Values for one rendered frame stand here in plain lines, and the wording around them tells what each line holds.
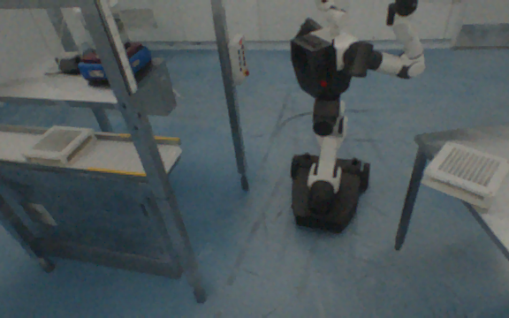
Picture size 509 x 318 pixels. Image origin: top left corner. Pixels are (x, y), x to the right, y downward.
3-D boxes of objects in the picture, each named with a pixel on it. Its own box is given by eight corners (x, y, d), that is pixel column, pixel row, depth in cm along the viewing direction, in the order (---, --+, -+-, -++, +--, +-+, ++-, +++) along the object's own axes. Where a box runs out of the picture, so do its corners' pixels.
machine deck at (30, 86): (167, 66, 151) (164, 57, 148) (120, 112, 123) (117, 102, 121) (49, 64, 167) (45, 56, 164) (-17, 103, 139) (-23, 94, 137)
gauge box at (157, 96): (177, 104, 163) (166, 64, 150) (167, 117, 155) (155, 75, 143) (136, 102, 168) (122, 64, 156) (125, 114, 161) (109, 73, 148)
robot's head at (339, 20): (337, 34, 169) (338, 15, 164) (324, 28, 177) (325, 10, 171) (348, 30, 171) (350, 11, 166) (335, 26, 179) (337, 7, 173)
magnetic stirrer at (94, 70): (155, 60, 147) (148, 40, 141) (129, 84, 131) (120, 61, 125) (114, 59, 152) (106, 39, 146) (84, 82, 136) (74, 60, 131)
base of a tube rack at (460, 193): (507, 175, 142) (510, 170, 141) (488, 210, 129) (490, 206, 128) (443, 153, 156) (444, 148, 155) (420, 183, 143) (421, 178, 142)
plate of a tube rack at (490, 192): (512, 165, 139) (514, 161, 138) (492, 200, 126) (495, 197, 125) (446, 144, 153) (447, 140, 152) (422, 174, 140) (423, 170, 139)
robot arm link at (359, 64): (378, 76, 162) (353, 70, 157) (366, 76, 170) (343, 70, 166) (384, 50, 160) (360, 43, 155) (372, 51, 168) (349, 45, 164)
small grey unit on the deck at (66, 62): (92, 65, 149) (87, 51, 146) (82, 72, 144) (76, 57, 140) (69, 64, 153) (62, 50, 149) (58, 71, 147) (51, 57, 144)
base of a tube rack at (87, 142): (98, 139, 185) (96, 135, 183) (68, 169, 167) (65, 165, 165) (59, 136, 191) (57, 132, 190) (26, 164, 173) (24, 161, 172)
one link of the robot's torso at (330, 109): (334, 138, 189) (336, 110, 178) (310, 136, 193) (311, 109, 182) (340, 111, 209) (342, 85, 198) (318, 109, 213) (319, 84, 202)
